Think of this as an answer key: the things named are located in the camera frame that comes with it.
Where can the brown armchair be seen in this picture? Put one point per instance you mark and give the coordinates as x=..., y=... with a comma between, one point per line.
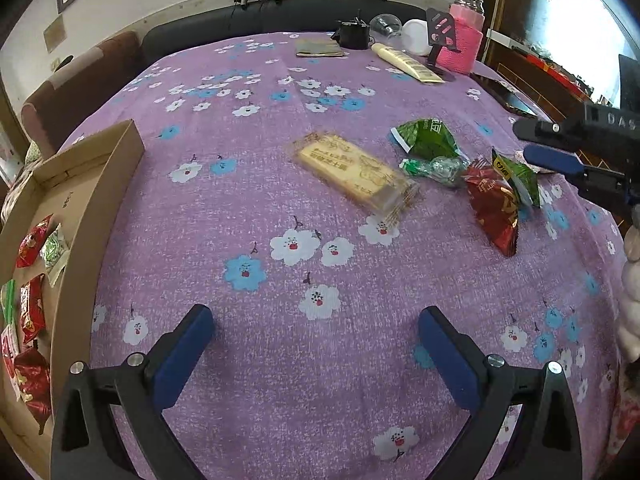
x=75, y=90

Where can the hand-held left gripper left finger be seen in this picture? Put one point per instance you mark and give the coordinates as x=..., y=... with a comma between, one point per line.
x=182, y=350

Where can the wooden cabinet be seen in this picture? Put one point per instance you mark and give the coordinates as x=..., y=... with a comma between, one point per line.
x=540, y=70

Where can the dark red gold-print packet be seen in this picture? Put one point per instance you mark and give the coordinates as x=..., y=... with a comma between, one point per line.
x=32, y=385

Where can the black sofa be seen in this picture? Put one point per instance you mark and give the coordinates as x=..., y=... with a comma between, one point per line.
x=200, y=30

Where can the dark red snack packet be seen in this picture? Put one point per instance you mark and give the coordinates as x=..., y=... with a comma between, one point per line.
x=492, y=205

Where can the wall plate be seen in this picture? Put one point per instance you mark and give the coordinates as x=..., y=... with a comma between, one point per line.
x=54, y=34

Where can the cardboard box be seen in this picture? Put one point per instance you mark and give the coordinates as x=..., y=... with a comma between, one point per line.
x=85, y=200

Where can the black container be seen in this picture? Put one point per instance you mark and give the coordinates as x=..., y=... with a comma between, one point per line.
x=352, y=37

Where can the small green candy wrapper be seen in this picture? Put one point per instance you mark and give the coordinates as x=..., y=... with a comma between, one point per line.
x=435, y=167

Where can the small red snack packet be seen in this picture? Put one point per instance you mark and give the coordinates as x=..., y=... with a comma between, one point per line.
x=32, y=245

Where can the cream tube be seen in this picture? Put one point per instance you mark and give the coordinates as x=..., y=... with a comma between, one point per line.
x=405, y=62

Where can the beige biscuit packet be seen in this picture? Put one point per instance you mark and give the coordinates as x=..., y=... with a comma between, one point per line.
x=350, y=170

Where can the black phone stand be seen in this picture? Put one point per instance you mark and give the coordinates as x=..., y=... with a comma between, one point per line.
x=440, y=25

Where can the white and green snack packet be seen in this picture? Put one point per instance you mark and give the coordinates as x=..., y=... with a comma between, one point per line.
x=55, y=255

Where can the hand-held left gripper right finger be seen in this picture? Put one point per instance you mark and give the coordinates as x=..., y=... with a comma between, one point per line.
x=447, y=350

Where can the person's right hand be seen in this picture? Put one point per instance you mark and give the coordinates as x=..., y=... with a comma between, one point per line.
x=632, y=290

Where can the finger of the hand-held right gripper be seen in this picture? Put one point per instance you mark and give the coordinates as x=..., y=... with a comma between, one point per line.
x=545, y=132
x=552, y=157

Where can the purple floral tablecloth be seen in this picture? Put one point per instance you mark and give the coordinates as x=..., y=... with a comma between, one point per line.
x=300, y=110

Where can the smartphone in brown case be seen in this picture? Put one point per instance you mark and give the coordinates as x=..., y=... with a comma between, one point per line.
x=505, y=92

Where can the pink bottle with knitted sleeve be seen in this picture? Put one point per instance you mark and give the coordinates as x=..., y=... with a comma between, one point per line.
x=467, y=45

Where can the clear plastic cup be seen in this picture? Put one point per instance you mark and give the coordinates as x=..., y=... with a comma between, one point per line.
x=385, y=24

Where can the black monitor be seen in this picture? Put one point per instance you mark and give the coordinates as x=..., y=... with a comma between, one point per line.
x=630, y=80

